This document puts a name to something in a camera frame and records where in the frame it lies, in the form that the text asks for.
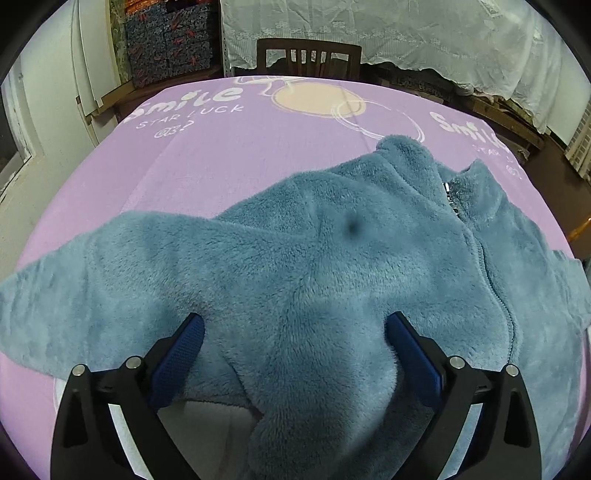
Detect sliding glass window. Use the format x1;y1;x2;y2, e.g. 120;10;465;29
1;58;32;193

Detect white lace cover cloth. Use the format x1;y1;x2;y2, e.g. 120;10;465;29
220;0;576;144

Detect dark wooden chair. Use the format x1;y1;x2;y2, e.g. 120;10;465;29
256;38;362;81

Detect wooden low shelf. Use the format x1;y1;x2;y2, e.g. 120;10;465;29
368;64;555;153

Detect pink smile bed sheet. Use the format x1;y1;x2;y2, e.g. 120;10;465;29
0;75;576;480

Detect blue fleece jacket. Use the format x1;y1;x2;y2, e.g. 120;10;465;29
1;136;590;479

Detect white leaning boards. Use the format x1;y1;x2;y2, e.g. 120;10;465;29
71;1;121;117

